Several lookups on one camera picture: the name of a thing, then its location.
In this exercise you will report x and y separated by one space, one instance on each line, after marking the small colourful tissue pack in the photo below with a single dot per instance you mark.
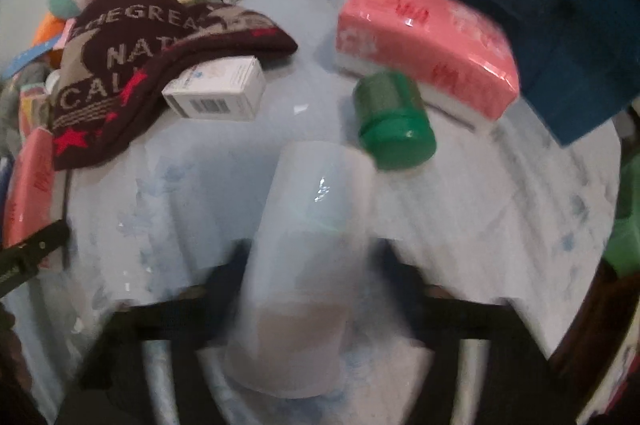
32 105

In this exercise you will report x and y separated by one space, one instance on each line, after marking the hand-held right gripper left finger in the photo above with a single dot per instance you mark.
165 320

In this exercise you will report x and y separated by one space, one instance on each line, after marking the white paper roll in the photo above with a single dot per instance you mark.
300 255

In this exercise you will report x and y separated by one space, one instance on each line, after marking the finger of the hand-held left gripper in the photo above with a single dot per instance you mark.
30 250

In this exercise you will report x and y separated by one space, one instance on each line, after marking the green capped jar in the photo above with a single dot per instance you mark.
395 125

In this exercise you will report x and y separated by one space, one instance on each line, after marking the green cloth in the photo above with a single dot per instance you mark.
625 230

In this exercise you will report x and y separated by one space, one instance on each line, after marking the pink tissue pack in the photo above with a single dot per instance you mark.
425 45
27 190

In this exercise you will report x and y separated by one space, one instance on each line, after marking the blue plastic crate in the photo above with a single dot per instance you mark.
550 5

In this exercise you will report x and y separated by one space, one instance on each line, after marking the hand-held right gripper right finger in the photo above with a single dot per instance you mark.
450 315

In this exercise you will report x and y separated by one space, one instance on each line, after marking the white cardboard box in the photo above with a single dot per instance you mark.
215 90

